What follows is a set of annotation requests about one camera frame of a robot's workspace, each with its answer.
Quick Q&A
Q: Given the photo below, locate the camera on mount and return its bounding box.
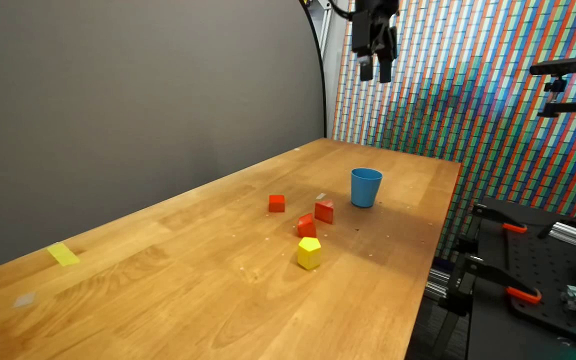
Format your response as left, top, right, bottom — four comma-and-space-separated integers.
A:
528, 55, 576, 121

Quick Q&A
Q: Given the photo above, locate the aluminium frame post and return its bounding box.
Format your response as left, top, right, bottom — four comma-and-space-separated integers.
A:
316, 0, 335, 57

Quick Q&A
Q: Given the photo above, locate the blue plastic cup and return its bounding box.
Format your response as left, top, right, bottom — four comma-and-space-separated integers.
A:
351, 167, 384, 209

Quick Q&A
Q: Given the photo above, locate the black cable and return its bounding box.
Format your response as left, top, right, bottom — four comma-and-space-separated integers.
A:
299, 0, 329, 139

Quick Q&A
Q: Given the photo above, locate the yellow pentagon block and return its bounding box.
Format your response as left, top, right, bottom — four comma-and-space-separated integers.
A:
297, 236, 322, 271

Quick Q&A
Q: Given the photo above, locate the yellow tape strip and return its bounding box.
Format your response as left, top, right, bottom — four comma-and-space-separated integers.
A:
46, 242, 81, 267

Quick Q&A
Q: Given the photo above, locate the black clamp with orange handle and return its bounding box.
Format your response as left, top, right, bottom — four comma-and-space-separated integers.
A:
449, 254, 543, 306
469, 203, 529, 235

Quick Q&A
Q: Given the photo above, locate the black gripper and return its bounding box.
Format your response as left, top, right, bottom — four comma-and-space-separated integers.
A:
351, 0, 400, 84

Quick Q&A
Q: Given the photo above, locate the multicolour patterned backdrop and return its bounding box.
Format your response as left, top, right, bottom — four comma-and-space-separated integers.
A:
330, 0, 576, 261

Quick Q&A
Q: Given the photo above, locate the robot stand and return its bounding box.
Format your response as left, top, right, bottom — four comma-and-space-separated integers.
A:
425, 196, 576, 360

